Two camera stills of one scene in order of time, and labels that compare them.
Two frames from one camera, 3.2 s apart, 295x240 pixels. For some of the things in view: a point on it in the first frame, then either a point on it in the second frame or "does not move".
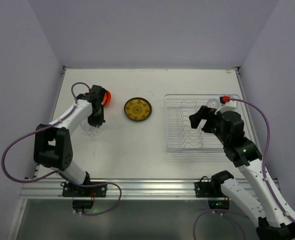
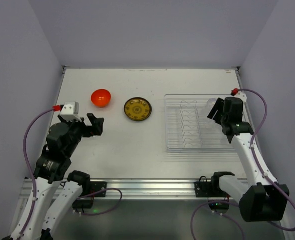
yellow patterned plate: x=137 y=109 does not move
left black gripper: x=96 y=118 -> x=88 y=127
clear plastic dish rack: x=180 y=136 does not move
